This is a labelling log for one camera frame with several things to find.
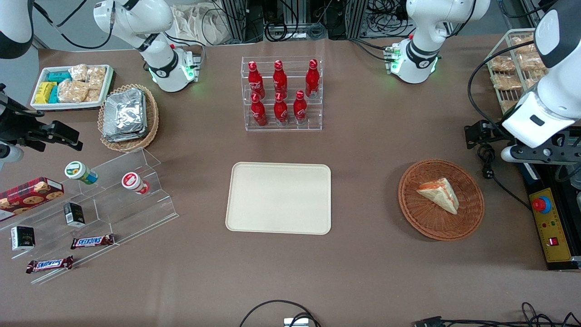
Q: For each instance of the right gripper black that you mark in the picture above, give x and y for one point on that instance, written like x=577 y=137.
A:
x=19 y=127

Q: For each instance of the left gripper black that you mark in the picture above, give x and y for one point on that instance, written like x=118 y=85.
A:
x=494 y=132

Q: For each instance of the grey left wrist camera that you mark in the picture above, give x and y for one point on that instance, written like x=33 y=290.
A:
x=510 y=154

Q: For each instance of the black control box yellow panel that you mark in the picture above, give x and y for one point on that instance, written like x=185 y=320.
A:
x=558 y=236

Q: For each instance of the Snickers chocolate bar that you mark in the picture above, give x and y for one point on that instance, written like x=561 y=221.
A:
x=50 y=264
x=92 y=241

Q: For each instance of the red cola bottle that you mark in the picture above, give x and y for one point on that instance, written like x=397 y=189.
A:
x=312 y=78
x=280 y=78
x=255 y=81
x=280 y=110
x=300 y=108
x=258 y=112

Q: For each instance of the yellow snack pack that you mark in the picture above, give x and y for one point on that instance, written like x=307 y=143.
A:
x=44 y=92

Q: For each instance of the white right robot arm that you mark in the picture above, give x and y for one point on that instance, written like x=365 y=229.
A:
x=136 y=18

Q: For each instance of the clear acrylic step display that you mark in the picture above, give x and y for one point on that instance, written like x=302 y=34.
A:
x=118 y=213

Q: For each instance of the clear acrylic bottle rack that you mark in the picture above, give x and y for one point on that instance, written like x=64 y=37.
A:
x=290 y=128

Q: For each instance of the beige plastic tray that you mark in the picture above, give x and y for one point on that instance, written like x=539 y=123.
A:
x=278 y=198

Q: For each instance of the small black and white carton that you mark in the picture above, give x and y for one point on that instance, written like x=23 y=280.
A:
x=22 y=238

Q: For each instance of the small white device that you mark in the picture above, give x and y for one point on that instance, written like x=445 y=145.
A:
x=296 y=322

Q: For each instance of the white rectangular snack tray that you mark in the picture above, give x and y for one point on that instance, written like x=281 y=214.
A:
x=41 y=106

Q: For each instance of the silver foil packets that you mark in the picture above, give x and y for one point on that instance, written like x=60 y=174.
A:
x=123 y=114

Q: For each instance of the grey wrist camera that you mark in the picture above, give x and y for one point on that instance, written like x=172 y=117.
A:
x=9 y=155
x=510 y=154

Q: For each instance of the teal snack pack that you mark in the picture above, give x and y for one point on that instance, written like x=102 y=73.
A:
x=59 y=76
x=54 y=95

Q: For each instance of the bagged bread snack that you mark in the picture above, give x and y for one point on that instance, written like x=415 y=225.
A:
x=508 y=106
x=524 y=44
x=531 y=63
x=506 y=82
x=502 y=63

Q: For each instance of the triangular sandwich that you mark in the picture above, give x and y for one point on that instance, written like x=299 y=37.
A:
x=440 y=194

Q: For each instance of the clear bag of crackers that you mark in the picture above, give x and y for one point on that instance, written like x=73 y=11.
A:
x=72 y=91
x=93 y=95
x=96 y=77
x=78 y=72

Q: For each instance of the light tan wicker basket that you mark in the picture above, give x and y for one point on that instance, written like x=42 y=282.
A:
x=152 y=118

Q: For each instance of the brown wicker basket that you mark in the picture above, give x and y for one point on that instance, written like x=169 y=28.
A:
x=426 y=218

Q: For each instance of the red tartan cookie box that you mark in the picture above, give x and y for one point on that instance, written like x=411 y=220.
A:
x=27 y=197

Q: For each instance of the green lid white cup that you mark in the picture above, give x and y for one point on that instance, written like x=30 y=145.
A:
x=78 y=171

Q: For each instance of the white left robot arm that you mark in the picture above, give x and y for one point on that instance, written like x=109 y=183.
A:
x=422 y=18

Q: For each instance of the beige cloth bag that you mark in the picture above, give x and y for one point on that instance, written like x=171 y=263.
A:
x=199 y=22

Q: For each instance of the red lid white cup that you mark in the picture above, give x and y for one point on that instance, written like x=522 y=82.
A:
x=132 y=181

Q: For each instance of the red emergency stop button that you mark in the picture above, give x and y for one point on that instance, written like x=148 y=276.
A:
x=541 y=205

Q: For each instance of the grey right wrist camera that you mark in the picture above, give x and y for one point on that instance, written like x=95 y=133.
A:
x=9 y=155

